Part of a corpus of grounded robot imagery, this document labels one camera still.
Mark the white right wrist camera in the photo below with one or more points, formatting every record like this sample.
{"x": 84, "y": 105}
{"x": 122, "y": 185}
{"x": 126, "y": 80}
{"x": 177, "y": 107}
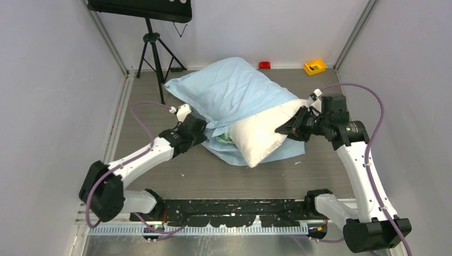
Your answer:
{"x": 315, "y": 99}

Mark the black tripod stand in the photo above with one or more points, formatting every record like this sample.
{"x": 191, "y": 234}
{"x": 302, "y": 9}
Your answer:
{"x": 175, "y": 65}

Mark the red small block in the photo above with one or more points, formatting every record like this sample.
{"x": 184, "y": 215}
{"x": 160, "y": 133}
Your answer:
{"x": 265, "y": 65}

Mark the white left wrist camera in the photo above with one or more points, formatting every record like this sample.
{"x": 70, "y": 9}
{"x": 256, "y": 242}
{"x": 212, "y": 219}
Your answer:
{"x": 181, "y": 112}

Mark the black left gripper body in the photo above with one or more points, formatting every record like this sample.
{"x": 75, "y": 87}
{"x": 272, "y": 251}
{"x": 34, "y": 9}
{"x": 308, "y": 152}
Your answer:
{"x": 198, "y": 138}

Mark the slotted aluminium rail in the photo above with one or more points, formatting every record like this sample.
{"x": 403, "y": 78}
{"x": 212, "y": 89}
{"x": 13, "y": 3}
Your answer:
{"x": 255, "y": 229}

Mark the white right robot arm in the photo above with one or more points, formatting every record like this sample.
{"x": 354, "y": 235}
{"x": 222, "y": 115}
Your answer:
{"x": 375, "y": 224}

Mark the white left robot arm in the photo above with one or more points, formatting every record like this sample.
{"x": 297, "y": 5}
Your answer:
{"x": 104, "y": 190}

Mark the black panel on tripod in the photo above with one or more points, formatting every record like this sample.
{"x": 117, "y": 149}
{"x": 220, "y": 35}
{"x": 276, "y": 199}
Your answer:
{"x": 173, "y": 11}

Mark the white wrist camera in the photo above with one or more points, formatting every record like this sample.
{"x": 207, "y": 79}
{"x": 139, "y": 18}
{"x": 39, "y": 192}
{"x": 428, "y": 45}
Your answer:
{"x": 315, "y": 99}
{"x": 181, "y": 112}

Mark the light blue pillowcase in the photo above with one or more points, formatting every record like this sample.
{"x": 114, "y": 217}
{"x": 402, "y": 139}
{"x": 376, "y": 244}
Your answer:
{"x": 225, "y": 92}

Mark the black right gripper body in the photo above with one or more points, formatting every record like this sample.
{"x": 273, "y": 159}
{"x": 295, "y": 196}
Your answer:
{"x": 312, "y": 124}

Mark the yellow small bin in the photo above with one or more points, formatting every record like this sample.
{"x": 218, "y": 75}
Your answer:
{"x": 314, "y": 67}

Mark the white pillow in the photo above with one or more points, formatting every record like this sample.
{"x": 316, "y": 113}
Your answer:
{"x": 256, "y": 139}

